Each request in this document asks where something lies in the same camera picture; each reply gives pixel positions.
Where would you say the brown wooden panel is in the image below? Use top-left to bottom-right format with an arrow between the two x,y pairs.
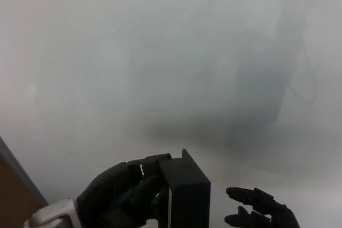
0,153 -> 41,217

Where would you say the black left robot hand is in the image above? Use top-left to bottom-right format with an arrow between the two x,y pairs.
76,153 -> 173,228

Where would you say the black magnetic marker holder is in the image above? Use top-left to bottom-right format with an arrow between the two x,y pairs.
157,148 -> 212,228

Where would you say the grey whiteboard frame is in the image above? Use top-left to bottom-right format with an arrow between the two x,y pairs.
0,135 -> 49,207

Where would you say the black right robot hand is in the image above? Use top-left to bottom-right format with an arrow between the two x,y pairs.
223,187 -> 301,228

